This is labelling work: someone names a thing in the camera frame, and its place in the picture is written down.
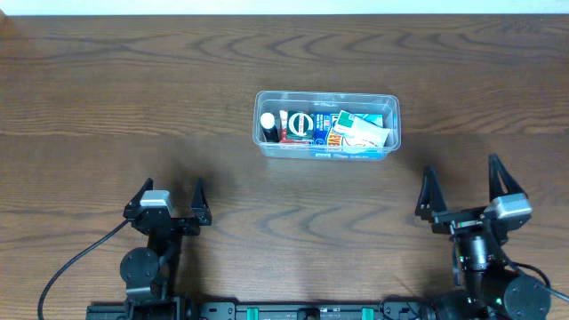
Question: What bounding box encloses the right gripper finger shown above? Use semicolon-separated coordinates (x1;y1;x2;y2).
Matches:
488;154;527;202
414;166;447;222

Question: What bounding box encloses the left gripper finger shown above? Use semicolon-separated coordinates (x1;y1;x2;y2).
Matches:
190;178;212;226
124;178;153;212

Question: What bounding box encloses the white green medicine box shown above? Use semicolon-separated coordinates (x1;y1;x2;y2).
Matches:
333;111;390;147

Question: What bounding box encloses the dark bottle white cap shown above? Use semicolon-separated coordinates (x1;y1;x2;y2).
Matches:
260;113;279;143

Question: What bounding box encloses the blue fever patch box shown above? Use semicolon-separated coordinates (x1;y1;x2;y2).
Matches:
313;112;374;147

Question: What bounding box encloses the red white medicine sachet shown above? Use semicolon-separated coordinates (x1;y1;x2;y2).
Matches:
279;109;311;144

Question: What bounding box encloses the dark green round-logo box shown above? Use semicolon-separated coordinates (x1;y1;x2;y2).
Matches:
285;111;315;142

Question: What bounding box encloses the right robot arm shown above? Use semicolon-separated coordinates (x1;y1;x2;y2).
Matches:
415;154;551;319

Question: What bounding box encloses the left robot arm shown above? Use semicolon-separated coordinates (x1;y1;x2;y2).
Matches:
120;179;212;303

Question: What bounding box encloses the clear plastic container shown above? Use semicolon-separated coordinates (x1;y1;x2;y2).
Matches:
252;91;401;161

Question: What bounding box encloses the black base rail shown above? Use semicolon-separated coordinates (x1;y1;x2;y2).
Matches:
85;299;438;320

